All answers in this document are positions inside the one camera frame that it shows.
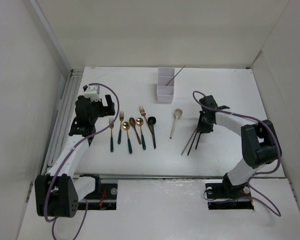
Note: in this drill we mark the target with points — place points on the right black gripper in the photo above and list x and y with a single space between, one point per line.
200 127

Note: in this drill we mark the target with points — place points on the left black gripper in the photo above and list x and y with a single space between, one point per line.
105 110

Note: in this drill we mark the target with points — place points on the black chopstick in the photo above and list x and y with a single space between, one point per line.
198 140
192 142

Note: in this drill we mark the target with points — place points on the silver metal chopstick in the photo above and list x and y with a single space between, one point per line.
188 142
175 75

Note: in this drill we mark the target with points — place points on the beige spoon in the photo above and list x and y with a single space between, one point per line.
177 114

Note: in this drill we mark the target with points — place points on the gold spoon green handle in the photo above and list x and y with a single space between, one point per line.
126 127
140 122

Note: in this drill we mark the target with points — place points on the black spoon wooden handle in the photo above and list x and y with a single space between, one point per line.
152 122

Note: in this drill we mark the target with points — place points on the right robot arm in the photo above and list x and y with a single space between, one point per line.
259 142

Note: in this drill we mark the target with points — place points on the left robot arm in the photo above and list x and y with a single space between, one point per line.
56 193

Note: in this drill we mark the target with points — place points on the brown wooden spoon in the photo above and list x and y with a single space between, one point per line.
133 124

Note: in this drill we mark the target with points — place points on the rose gold fork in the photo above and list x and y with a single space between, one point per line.
143 113

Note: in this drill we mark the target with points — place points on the white three-compartment utensil holder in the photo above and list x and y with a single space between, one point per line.
165 85

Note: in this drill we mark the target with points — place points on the gold fork green handle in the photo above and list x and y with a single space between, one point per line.
121 119
111 124

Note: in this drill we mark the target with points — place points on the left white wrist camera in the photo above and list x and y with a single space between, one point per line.
92 92

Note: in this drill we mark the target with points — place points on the aluminium rail left side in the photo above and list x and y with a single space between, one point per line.
60 126

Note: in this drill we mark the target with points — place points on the aluminium rail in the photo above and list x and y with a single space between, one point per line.
155 177
60 126

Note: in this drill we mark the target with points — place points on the aluminium rail front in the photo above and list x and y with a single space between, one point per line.
155 177

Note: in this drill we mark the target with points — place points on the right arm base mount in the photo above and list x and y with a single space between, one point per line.
222 197

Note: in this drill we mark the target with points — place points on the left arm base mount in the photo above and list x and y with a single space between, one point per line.
104 196

